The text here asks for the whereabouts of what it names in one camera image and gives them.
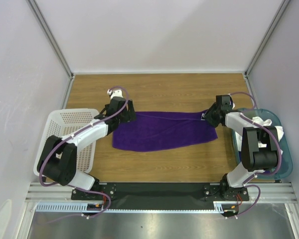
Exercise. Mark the aluminium corner post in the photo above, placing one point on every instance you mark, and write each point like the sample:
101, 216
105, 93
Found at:
268, 34
49, 35

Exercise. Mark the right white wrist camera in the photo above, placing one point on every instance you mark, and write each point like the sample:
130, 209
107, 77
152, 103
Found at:
232, 103

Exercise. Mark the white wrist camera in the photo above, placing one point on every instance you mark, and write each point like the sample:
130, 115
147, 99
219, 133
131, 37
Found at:
115, 93
232, 103

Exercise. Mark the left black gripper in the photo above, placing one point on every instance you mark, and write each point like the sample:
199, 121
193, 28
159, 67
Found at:
129, 115

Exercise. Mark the purple towel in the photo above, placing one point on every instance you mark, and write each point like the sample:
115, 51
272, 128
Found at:
155, 131

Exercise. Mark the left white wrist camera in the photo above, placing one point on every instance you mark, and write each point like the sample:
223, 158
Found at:
115, 93

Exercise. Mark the right aluminium corner post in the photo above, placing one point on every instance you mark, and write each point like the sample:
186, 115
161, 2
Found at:
268, 34

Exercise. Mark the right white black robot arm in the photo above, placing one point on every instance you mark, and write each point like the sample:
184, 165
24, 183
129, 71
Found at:
260, 150

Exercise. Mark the teal translucent plastic tub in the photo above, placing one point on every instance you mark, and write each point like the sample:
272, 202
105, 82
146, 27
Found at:
287, 164

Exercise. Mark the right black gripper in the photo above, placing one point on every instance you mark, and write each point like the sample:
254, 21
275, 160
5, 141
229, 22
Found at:
212, 116

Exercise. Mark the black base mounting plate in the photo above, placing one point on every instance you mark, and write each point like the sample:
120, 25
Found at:
169, 196

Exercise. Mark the left aluminium corner post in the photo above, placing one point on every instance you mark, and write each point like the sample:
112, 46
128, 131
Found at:
49, 35

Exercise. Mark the aluminium frame rail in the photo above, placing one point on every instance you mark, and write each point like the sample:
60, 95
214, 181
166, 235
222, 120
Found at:
54, 193

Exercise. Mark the white towel in tub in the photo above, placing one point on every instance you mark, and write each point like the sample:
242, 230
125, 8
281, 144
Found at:
268, 122

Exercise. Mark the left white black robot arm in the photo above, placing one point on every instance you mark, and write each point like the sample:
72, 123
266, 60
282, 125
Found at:
58, 159

